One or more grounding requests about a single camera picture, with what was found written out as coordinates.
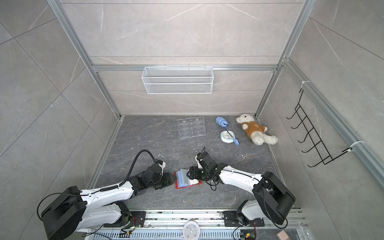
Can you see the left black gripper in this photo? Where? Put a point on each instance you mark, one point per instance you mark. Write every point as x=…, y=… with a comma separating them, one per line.
x=169, y=179

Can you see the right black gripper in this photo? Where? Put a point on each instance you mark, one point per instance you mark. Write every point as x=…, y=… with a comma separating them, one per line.
x=193, y=173

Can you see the red card holder wallet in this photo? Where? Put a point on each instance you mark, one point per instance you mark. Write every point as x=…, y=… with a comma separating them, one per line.
x=192, y=183

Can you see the blue credit card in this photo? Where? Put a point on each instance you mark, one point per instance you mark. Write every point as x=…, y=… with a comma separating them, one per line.
x=182, y=179

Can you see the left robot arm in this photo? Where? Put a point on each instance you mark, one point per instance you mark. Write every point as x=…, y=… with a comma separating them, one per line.
x=75, y=209

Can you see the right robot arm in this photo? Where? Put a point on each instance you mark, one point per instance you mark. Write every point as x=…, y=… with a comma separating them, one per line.
x=272, y=200

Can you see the clear acrylic organizer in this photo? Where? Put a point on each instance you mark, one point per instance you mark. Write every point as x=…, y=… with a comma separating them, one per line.
x=191, y=127

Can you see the white round clock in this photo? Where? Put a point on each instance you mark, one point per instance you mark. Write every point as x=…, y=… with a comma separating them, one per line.
x=191, y=231

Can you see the blue plastic bottle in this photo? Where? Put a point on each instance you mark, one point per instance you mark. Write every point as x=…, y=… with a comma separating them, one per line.
x=221, y=122

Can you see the white teddy bear brown shirt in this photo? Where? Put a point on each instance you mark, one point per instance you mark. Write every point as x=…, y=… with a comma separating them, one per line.
x=255, y=131

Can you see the pink eraser block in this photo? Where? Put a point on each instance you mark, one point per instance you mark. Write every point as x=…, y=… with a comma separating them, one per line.
x=282, y=235

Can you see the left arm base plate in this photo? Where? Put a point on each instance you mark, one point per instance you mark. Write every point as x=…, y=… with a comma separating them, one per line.
x=131, y=219

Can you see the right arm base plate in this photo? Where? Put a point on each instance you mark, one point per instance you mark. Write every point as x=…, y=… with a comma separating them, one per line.
x=234, y=219

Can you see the white wire mesh basket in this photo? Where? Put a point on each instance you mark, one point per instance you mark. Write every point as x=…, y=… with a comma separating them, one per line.
x=178, y=80

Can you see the black wall hook rack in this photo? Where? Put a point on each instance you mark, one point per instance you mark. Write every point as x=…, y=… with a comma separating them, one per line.
x=313, y=136

